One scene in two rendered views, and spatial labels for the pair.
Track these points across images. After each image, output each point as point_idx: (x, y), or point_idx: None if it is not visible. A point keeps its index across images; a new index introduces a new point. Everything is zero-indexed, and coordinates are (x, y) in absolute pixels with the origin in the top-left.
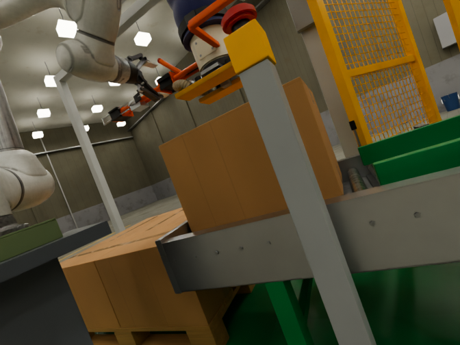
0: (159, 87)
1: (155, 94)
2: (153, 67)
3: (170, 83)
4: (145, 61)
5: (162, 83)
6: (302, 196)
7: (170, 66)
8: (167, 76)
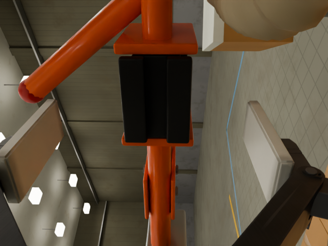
0: (174, 142)
1: (314, 199)
2: (57, 129)
3: (184, 69)
4: (2, 169)
5: (154, 117)
6: None
7: (79, 38)
8: (138, 70)
